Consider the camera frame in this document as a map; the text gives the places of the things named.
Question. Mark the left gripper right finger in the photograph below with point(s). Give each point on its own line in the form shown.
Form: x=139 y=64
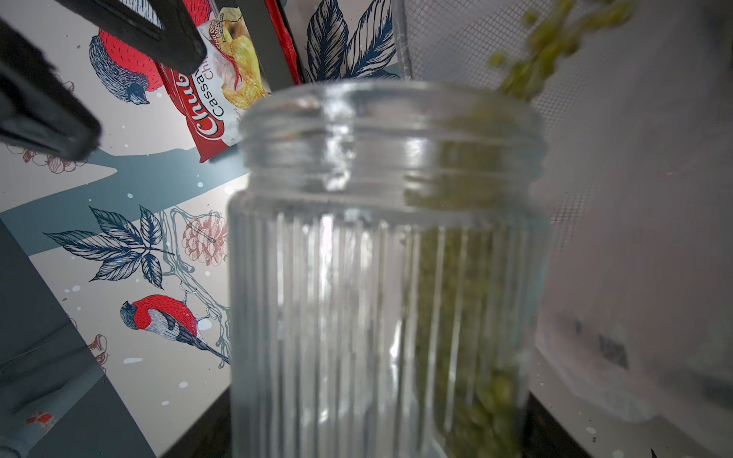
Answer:
x=543 y=436

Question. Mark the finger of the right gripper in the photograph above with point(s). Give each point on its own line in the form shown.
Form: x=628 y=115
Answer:
x=174 y=43
x=37 y=111

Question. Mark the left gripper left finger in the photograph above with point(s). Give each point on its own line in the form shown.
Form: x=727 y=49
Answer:
x=210 y=435

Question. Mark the beige lidded bean jar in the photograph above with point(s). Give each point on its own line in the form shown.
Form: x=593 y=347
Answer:
x=386 y=261

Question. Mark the red Chuba chips bag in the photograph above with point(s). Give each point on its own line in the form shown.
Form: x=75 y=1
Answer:
x=227 y=83

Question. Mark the mesh waste bin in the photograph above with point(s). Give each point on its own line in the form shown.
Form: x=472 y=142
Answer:
x=614 y=95

